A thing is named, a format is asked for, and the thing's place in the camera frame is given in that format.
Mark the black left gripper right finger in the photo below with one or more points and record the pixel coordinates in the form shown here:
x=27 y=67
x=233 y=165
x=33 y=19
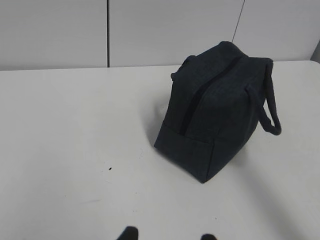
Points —
x=208 y=236

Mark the dark blue lunch bag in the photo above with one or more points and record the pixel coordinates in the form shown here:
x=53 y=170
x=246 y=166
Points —
x=217 y=100

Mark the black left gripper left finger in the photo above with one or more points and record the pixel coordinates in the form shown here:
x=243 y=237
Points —
x=129 y=233

